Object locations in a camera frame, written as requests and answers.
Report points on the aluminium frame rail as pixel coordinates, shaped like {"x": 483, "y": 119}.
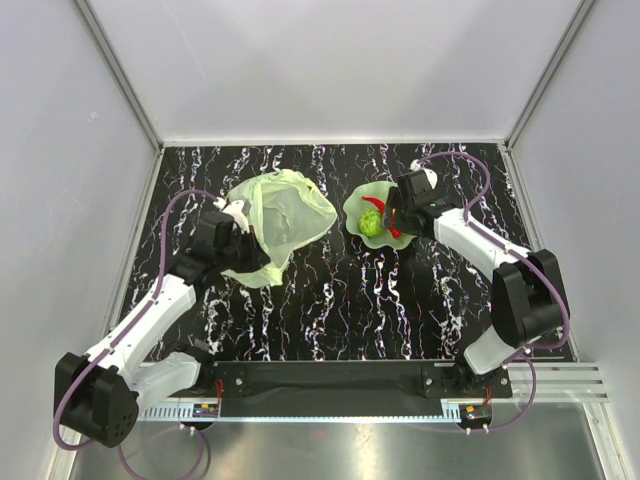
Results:
{"x": 114, "y": 66}

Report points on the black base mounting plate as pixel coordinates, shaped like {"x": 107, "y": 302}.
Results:
{"x": 331, "y": 389}

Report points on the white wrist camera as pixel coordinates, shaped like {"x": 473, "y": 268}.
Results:
{"x": 237, "y": 209}
{"x": 431, "y": 175}

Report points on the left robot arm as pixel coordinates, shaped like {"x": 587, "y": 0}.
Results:
{"x": 100, "y": 393}

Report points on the light green plastic bag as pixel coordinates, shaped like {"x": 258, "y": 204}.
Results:
{"x": 287, "y": 211}

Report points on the red fruit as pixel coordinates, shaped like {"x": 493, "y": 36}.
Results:
{"x": 380, "y": 206}

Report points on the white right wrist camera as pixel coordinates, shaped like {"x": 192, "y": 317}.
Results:
{"x": 431, "y": 175}

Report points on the white slotted cable duct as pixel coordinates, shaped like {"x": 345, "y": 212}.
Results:
{"x": 182, "y": 410}

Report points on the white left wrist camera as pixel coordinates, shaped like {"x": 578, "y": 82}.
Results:
{"x": 237, "y": 209}

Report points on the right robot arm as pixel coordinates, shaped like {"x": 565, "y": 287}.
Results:
{"x": 528, "y": 300}

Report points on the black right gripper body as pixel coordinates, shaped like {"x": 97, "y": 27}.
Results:
{"x": 394, "y": 201}

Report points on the light green wavy bowl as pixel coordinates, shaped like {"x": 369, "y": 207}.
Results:
{"x": 364, "y": 210}

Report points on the green fruit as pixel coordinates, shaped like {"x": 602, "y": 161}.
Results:
{"x": 370, "y": 224}

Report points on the black marble pattern mat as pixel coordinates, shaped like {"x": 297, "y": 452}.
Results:
{"x": 339, "y": 300}

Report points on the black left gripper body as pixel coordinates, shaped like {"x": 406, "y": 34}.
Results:
{"x": 241, "y": 256}

